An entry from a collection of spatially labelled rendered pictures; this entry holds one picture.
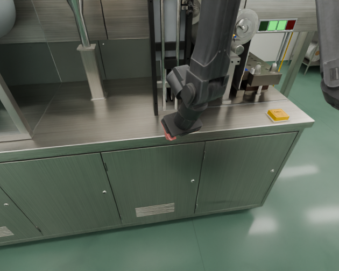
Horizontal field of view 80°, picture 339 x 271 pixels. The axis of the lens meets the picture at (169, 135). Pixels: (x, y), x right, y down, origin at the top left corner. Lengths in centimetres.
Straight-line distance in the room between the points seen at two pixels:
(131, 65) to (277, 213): 153
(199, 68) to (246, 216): 148
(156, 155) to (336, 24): 77
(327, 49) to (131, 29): 97
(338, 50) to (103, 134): 82
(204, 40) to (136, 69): 102
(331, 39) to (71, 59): 123
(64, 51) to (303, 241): 198
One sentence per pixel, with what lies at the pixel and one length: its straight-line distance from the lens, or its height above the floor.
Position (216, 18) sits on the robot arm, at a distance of 37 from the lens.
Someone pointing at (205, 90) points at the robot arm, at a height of 127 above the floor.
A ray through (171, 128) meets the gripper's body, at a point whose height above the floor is 112.
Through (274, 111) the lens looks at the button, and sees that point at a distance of 110.
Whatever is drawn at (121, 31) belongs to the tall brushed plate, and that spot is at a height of 118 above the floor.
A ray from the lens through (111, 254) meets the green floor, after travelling 159.
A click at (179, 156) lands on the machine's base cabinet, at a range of 101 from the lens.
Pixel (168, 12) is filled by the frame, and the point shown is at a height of 133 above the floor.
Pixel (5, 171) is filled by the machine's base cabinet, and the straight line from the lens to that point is 117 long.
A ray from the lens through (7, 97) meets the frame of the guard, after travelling 94.
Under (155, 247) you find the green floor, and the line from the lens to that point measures 156.
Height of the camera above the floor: 146
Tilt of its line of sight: 40 degrees down
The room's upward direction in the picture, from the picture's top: straight up
